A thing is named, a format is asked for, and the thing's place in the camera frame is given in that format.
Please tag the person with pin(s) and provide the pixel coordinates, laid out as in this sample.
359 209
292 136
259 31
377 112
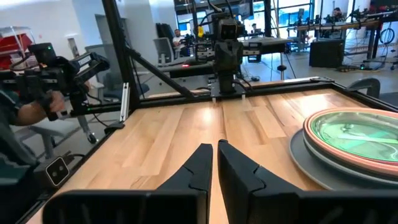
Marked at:
9 149
337 13
178 40

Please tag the wooden robot workbench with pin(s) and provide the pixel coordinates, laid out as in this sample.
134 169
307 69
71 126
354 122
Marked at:
326 26

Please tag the person's forearm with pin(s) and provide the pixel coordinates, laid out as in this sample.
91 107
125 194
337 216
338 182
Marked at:
29 113

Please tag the dark background table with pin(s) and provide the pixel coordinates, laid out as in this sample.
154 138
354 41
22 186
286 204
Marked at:
267 42

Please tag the salmon pink plastic plate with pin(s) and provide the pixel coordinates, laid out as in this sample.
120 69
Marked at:
385 171

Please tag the red storage cart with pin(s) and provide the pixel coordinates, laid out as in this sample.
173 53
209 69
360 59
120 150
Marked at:
12 46

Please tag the grey frame clamp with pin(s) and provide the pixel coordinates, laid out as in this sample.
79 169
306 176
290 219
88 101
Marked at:
370 85

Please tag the transparent green plastic plate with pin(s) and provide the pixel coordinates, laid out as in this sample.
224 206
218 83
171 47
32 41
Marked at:
357 137

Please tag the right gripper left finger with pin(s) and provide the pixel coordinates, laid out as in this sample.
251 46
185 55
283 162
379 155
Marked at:
186 199

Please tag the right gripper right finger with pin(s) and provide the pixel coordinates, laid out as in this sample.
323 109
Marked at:
248 199

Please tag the silver frame bracket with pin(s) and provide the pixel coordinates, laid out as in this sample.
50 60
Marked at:
125 99

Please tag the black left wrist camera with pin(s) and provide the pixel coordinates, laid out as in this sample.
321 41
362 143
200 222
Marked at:
228 31

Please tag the light grey plastic plate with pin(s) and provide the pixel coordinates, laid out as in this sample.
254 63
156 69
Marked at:
342 174

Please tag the large grey plastic plate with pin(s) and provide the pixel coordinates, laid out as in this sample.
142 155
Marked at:
300 158

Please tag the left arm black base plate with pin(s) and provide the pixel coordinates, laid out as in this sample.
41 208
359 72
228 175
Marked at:
216 91

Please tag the grey office chair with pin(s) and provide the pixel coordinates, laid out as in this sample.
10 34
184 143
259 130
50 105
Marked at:
163 49

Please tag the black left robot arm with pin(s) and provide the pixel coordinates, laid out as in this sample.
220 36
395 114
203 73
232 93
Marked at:
226 84

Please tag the table-level depth camera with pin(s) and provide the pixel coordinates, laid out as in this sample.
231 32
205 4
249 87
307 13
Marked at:
57 171

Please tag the grey rolling chair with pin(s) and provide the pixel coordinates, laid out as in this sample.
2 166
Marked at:
49 127

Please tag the black box cabinet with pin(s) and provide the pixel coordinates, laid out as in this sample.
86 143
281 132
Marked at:
326 53

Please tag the person's hand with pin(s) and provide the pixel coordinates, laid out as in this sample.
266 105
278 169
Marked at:
57 101

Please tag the yellow object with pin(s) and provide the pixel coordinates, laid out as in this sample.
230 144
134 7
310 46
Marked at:
201 31

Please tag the black metal table frame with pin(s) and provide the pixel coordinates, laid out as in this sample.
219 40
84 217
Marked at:
119 46

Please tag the pale peach plastic plate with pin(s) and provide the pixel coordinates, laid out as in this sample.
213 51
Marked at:
307 130

